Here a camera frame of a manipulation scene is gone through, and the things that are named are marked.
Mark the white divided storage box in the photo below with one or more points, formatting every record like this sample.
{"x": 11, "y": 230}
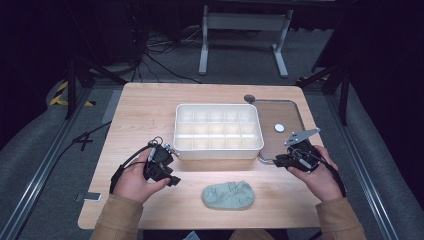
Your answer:
{"x": 216, "y": 151}

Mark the black metal stand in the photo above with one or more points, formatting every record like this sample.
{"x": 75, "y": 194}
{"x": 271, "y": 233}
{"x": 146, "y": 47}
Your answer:
{"x": 344, "y": 96}
{"x": 71, "y": 86}

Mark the dark round table cap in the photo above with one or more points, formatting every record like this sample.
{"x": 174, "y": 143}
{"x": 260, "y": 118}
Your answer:
{"x": 249, "y": 98}

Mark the person's left hand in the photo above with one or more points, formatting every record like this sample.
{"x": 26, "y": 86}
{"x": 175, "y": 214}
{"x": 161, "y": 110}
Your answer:
{"x": 133, "y": 183}

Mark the pale green sock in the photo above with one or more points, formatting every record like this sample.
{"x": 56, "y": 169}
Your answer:
{"x": 228, "y": 196}

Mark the grey tape piece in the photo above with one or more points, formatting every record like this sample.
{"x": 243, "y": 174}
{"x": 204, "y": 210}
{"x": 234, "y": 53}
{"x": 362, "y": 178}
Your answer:
{"x": 91, "y": 196}

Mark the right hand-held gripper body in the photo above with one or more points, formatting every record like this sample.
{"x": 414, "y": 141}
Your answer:
{"x": 301, "y": 155}

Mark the aluminium floor rail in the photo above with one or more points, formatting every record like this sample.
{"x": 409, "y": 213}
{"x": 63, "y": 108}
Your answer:
{"x": 36, "y": 181}
{"x": 363, "y": 173}

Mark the person's right hand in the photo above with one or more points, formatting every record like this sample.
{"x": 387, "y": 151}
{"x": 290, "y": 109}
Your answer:
{"x": 321, "y": 181}

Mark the white metal table frame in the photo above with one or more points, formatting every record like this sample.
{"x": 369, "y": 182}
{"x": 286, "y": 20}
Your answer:
{"x": 245, "y": 21}

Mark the white round disc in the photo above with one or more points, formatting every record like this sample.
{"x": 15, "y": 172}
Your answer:
{"x": 279, "y": 127}

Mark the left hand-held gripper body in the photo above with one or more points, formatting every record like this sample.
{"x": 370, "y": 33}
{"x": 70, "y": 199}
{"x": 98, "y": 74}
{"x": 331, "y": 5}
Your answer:
{"x": 160, "y": 161}

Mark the yellow black floor tape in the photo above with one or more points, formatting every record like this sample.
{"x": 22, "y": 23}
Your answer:
{"x": 57, "y": 98}

